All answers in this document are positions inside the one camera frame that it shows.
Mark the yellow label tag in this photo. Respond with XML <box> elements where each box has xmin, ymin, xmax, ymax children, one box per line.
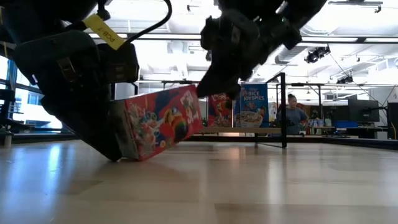
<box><xmin>83</xmin><ymin>14</ymin><xmax>125</xmax><ymax>50</ymax></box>

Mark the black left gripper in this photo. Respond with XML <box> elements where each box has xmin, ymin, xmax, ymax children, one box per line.
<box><xmin>12</xmin><ymin>29</ymin><xmax>123</xmax><ymax>162</ymax></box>

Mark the black monitor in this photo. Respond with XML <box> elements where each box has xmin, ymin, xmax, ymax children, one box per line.
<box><xmin>387</xmin><ymin>101</ymin><xmax>398</xmax><ymax>140</ymax></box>
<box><xmin>347</xmin><ymin>98</ymin><xmax>381</xmax><ymax>123</ymax></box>

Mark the black wire rack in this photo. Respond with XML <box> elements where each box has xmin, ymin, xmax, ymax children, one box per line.
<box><xmin>134</xmin><ymin>72</ymin><xmax>287</xmax><ymax>149</ymax></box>

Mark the blue rectangular object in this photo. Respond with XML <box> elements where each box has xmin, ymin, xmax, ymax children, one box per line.
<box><xmin>334</xmin><ymin>120</ymin><xmax>359</xmax><ymax>129</ymax></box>

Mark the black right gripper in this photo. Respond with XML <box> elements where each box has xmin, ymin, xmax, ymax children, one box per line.
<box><xmin>196</xmin><ymin>10</ymin><xmax>303</xmax><ymax>100</ymax></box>

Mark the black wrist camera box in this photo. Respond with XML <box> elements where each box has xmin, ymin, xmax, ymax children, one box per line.
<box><xmin>98</xmin><ymin>42</ymin><xmax>140</xmax><ymax>84</ymax></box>

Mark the dark background desk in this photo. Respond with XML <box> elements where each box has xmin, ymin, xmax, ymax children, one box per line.
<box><xmin>307</xmin><ymin>125</ymin><xmax>389</xmax><ymax>139</ymax></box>

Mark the black ceiling spotlight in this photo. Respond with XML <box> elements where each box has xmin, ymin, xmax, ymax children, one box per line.
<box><xmin>336</xmin><ymin>75</ymin><xmax>354</xmax><ymax>85</ymax></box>
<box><xmin>303</xmin><ymin>45</ymin><xmax>331</xmax><ymax>65</ymax></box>

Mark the red Froot Loops cereal box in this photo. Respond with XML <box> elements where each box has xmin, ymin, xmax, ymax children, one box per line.
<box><xmin>110</xmin><ymin>84</ymin><xmax>204</xmax><ymax>162</ymax></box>
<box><xmin>207</xmin><ymin>92</ymin><xmax>234</xmax><ymax>128</ymax></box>

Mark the person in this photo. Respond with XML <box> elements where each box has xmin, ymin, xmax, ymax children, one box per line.
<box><xmin>277</xmin><ymin>93</ymin><xmax>309</xmax><ymax>136</ymax></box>

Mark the blue Rice Krispies cereal box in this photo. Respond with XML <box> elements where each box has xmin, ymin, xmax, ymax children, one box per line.
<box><xmin>233</xmin><ymin>83</ymin><xmax>270</xmax><ymax>128</ymax></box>

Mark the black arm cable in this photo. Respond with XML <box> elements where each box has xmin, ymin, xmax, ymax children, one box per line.
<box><xmin>124</xmin><ymin>0</ymin><xmax>174</xmax><ymax>44</ymax></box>

